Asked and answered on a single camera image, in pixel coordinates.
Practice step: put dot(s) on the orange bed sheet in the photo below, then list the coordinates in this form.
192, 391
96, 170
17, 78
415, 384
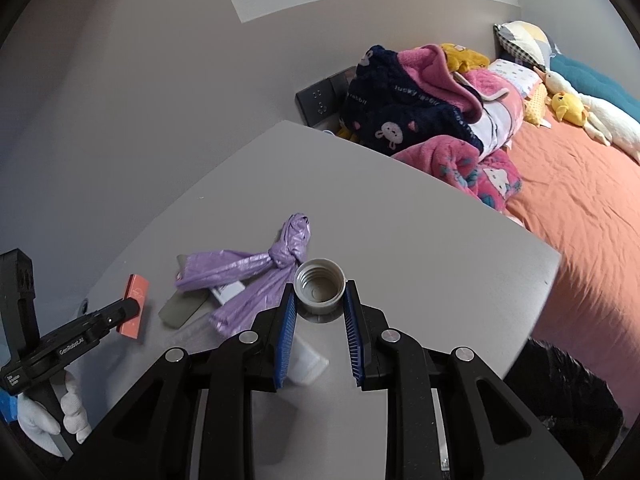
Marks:
590, 220

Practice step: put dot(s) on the purple plastic bag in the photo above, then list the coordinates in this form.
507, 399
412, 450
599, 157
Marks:
240, 265

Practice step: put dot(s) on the black trash bag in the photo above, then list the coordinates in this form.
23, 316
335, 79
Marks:
560, 390

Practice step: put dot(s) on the yellow duck plush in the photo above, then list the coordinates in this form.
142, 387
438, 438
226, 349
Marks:
570, 107

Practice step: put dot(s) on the checked pillow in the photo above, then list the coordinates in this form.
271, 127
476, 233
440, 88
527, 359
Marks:
522, 40

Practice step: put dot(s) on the dark wall socket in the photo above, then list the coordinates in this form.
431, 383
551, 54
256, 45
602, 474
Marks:
320, 100

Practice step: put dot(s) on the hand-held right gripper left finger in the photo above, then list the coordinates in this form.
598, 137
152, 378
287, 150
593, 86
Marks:
285, 340

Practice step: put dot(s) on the pink fleece blanket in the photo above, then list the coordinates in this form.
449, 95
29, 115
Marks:
450, 80

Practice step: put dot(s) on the grey flat plastic piece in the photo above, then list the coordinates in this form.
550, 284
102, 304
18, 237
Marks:
182, 310

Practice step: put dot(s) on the grey bottle cap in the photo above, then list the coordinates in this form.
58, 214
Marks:
320, 285

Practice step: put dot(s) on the teal pillow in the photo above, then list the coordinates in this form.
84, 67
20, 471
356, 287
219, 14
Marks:
595, 77

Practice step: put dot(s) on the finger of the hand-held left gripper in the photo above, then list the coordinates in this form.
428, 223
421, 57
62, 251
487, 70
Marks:
115, 312

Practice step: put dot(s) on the white dotted cloth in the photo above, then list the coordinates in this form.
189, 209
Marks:
515, 72

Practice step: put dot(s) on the yellow plush toy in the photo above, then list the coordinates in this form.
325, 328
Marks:
465, 57

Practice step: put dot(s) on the small pink box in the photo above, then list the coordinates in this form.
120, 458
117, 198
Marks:
136, 292

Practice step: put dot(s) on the white carton box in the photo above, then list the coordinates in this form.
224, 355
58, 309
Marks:
227, 291

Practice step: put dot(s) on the yellow dotted pillow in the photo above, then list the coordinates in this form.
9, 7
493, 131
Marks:
535, 102

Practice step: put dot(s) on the person's left hand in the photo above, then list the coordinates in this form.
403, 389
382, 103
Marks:
72, 407

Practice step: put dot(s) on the pink cat print blanket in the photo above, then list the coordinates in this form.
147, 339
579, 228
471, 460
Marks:
475, 172

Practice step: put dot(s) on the blue object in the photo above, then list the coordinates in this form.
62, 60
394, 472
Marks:
7, 405

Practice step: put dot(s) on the navy rabbit print blanket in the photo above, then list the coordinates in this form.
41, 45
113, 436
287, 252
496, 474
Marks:
400, 110

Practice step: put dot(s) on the white goose plush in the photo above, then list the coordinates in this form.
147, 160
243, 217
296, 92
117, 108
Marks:
605, 115

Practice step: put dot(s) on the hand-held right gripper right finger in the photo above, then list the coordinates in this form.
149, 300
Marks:
353, 340

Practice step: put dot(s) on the pink and white blanket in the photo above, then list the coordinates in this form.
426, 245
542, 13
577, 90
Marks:
497, 112

